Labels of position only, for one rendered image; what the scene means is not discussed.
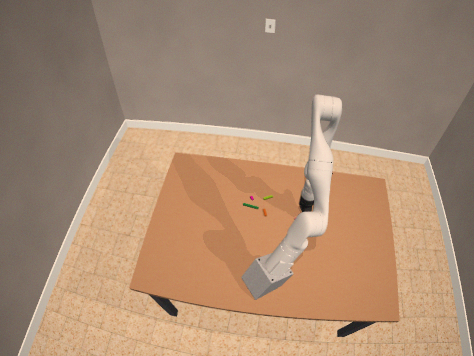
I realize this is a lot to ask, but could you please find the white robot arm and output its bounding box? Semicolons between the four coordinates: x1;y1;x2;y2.
265;95;342;276

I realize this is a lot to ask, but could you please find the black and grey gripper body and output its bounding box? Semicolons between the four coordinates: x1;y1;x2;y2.
299;187;314;212

